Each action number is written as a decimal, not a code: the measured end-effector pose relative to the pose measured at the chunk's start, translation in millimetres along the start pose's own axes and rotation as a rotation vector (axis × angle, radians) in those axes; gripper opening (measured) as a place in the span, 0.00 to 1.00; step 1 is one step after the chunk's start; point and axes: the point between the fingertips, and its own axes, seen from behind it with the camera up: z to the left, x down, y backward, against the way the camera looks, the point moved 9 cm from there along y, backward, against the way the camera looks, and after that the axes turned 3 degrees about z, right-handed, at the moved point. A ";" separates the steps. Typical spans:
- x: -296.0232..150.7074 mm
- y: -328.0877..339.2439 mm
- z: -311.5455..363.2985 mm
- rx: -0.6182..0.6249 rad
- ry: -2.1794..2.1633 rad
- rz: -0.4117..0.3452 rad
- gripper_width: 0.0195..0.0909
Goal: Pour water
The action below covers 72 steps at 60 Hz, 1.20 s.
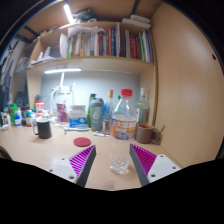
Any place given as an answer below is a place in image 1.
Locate green box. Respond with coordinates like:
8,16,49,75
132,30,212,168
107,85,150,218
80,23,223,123
9,103,18,126

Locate white plastic handheld tool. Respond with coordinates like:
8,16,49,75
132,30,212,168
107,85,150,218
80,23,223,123
63,125,90,132

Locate dark green bottle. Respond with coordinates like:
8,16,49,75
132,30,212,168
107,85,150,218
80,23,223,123
86,93,98,128

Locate white bottle blue label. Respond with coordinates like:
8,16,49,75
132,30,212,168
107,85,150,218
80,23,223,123
14,114,22,127

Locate flat round red coaster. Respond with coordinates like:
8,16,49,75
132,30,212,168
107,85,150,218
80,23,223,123
73,136,92,148

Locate red and white canister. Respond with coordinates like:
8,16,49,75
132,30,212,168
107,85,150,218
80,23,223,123
34,100,45,118

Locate yellow-capped glass bottle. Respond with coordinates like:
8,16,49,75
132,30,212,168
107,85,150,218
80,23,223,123
102,89,115,132

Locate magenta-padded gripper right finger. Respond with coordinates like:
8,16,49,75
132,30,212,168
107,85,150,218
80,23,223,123
128,143,182,187

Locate ceiling light tube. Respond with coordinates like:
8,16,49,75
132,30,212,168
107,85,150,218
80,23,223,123
63,3,76,25

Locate under-shelf light bar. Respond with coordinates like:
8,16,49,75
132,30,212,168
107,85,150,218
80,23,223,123
43,67,83,75

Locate brown mug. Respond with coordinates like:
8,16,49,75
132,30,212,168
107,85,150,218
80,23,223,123
135,123,160,145

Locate tall clear glass bottle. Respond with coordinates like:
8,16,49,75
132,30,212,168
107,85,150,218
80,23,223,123
136,87,150,125

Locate clear drink bottle red cap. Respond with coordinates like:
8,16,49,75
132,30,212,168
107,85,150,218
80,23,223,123
109,88,138,176

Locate magenta carton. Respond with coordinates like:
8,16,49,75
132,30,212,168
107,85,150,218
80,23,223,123
55,103,68,124

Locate blue and white box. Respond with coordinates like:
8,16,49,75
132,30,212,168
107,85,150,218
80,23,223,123
68,104,88,129

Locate black mug white inside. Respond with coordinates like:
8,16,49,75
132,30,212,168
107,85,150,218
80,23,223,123
32,117,53,140

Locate wooden shelf unit with books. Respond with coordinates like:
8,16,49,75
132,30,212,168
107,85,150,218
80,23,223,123
11,13,158,78

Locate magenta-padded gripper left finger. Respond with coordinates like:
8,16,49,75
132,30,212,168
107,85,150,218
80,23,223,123
48,144,97,188

